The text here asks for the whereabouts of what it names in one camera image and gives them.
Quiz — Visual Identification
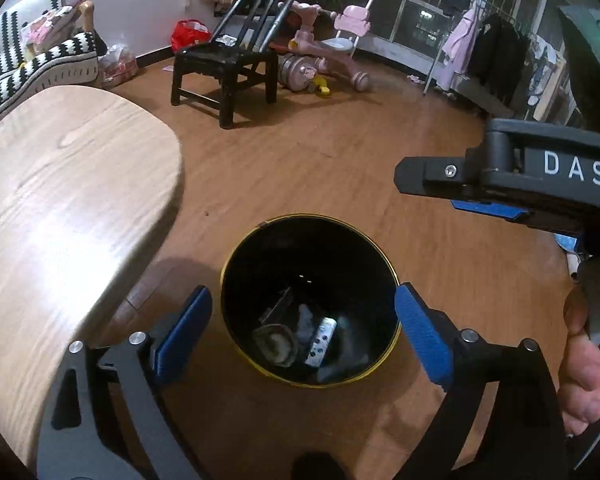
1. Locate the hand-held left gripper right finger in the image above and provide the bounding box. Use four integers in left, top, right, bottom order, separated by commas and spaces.
394, 282, 568, 480

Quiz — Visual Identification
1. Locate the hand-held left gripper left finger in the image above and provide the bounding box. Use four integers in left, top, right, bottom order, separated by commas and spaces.
37, 285, 213, 480

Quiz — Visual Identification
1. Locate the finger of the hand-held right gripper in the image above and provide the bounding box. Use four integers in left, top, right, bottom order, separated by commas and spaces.
451, 199, 531, 223
394, 156, 468, 196

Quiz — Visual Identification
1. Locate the black bin with yellow rim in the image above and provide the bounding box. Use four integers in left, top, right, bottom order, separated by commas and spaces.
220, 215, 402, 389

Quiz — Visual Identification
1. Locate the person's right hand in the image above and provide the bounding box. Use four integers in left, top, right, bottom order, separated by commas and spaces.
559, 285, 600, 436

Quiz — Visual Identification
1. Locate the beige crumpled wrapper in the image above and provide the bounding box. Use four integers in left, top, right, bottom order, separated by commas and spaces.
252, 324, 297, 367

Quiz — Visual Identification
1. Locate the silver blister pack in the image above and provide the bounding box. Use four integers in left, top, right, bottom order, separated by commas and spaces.
304, 316, 337, 368

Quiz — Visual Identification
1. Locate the crumpled grey tissue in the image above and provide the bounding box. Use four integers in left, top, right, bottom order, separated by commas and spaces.
294, 304, 317, 346

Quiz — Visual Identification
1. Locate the black hanging jacket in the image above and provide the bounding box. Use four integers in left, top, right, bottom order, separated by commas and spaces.
467, 12, 531, 108

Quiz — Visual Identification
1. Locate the pink hanging garment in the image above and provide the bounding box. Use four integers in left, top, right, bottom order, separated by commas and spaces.
440, 7, 481, 88

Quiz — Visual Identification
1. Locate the pink children's tricycle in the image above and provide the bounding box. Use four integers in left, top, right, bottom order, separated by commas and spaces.
275, 0, 396, 95

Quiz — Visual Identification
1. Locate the black wooden chair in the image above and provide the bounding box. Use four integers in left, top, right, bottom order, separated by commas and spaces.
170, 0, 301, 130

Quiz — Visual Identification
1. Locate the clear bag with red goods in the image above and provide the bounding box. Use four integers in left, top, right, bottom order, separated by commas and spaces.
99, 44, 138, 88

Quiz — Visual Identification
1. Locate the red plastic bag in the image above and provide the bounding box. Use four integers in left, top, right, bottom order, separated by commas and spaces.
171, 19, 212, 53

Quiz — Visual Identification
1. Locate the black and white striped sofa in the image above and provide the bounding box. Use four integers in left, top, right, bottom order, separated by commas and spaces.
0, 0, 100, 126

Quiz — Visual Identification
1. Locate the pink bag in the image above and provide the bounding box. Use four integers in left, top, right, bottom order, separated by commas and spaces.
22, 0, 88, 53

